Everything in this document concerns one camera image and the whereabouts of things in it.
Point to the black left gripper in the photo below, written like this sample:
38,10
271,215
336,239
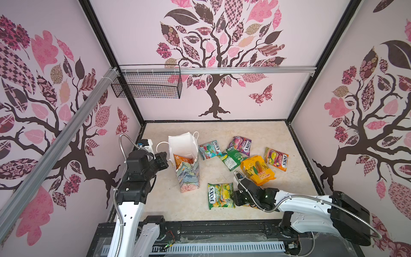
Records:
161,157

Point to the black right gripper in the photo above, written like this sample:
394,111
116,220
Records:
236,198

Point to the orange snack packet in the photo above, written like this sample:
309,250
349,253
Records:
183,162

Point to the yellow green Fox's candy bag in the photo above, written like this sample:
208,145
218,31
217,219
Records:
220,196

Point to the floral white paper bag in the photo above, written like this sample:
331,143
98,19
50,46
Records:
184,156

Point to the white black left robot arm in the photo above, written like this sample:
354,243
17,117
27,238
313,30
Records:
130,200

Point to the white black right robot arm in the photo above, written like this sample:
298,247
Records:
337,214

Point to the yellow snack bag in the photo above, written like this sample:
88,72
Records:
256,169

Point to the orange Fox's candy bag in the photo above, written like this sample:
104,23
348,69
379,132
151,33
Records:
276,159

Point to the purple Fox's candy bag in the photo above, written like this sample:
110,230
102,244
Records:
241,144

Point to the teal Fox's candy bag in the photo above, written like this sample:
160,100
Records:
209,150

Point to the green snack packet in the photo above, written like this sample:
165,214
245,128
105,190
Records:
232,158

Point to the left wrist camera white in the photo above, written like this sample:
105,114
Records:
147,145

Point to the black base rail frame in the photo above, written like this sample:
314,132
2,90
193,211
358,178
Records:
312,245

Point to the black wire basket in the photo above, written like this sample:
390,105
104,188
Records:
152,81

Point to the white slotted cable duct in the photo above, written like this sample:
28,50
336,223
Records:
217,248

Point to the aluminium rail left wall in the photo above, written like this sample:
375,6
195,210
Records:
28,188

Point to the aluminium rail wall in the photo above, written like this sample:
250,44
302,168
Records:
28,188
220,70

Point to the aluminium rail back wall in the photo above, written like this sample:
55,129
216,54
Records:
220,70

